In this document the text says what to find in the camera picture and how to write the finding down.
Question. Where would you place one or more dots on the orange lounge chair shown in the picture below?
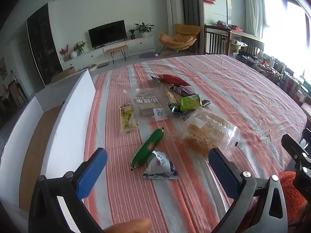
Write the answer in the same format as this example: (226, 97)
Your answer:
(181, 36)

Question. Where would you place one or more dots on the dark chocolate bar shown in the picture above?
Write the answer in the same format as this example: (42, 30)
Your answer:
(183, 91)

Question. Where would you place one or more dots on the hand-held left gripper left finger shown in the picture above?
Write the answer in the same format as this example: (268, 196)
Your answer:
(92, 172)

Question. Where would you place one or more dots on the green sausage stick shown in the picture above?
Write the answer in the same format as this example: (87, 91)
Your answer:
(145, 150)

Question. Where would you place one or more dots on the black television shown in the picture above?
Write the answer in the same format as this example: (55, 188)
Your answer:
(107, 34)

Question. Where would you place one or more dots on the dark green snack packet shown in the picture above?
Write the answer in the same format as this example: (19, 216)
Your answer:
(175, 108)

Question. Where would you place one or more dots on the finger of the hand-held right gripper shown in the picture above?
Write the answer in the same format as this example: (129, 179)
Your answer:
(291, 145)

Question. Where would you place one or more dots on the black glass cabinet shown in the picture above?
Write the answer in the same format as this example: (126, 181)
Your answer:
(43, 46)

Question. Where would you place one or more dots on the person's left hand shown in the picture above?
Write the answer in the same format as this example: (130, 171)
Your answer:
(128, 226)

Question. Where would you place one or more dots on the clear packet of brown slices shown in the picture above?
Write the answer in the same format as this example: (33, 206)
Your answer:
(145, 102)

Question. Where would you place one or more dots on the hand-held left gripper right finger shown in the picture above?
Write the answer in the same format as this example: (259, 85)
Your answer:
(223, 174)

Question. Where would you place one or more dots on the bright green wafer packet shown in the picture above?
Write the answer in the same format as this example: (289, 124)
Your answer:
(190, 102)

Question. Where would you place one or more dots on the wooden stool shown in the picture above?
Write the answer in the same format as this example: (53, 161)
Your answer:
(116, 48)

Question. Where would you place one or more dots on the grey curtain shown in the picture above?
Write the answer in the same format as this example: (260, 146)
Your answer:
(192, 9)

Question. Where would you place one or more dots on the leafy green plant in vase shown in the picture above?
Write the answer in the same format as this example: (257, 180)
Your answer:
(79, 46)

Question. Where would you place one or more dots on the clear plastic pastry pack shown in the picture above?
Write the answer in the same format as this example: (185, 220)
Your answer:
(206, 131)

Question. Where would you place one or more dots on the brown cardboard box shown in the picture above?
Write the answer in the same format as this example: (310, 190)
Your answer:
(63, 74)

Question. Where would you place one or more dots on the white sheer curtain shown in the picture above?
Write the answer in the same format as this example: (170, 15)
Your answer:
(252, 7)

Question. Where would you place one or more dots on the small potted plant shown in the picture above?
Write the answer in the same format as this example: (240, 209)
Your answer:
(132, 32)

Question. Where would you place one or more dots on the pale yellow green snack packet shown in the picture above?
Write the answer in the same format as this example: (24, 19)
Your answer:
(127, 119)

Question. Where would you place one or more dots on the large potted plant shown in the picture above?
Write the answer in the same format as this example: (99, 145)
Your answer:
(143, 28)

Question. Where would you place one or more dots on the tall white covered air conditioner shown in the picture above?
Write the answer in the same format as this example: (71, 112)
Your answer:
(175, 9)

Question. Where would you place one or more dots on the row of jars and boxes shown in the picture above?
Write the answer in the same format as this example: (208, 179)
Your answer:
(272, 68)

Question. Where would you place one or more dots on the white blue snack packet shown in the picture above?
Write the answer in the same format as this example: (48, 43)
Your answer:
(160, 166)

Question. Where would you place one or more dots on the red grey striped cloth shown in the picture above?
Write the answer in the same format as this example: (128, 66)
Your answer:
(230, 89)

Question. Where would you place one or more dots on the orange fuzzy garment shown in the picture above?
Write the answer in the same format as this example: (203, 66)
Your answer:
(290, 191)

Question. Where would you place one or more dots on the long yellow green cracker packet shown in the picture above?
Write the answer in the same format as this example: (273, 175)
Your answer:
(170, 96)

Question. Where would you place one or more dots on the white television cabinet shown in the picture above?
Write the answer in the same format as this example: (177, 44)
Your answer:
(142, 45)

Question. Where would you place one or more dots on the white paper sheet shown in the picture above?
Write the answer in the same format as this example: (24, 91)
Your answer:
(73, 116)

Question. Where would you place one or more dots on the red snack packet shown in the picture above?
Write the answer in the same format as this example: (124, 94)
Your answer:
(173, 79)

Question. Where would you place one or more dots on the red flower bouquet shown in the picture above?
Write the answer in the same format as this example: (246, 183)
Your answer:
(64, 52)

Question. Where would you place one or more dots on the window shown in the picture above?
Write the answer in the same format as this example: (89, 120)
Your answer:
(286, 29)

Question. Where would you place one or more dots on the round white vase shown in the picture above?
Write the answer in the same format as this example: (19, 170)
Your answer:
(73, 54)

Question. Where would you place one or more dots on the wooden railed crib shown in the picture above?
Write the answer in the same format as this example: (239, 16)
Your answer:
(216, 40)

